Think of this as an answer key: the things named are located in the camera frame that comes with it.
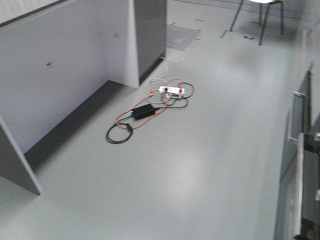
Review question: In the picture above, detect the black power adapter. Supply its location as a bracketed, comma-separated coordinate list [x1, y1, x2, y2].
[131, 103, 157, 121]

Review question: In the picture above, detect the white chair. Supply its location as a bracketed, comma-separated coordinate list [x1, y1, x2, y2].
[228, 0, 285, 47]

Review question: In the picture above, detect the grey kitchen island counter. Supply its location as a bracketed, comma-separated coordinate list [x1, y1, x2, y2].
[0, 0, 139, 195]

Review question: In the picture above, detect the white power strip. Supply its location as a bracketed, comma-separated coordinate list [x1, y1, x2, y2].
[158, 86, 185, 95]

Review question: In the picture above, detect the orange cable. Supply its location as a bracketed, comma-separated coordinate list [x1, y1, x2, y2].
[114, 78, 183, 131]

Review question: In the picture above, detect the dark grey cabinet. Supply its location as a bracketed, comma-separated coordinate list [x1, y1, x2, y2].
[133, 0, 168, 84]

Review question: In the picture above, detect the white floor cable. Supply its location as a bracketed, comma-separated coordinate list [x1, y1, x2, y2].
[148, 56, 169, 89]

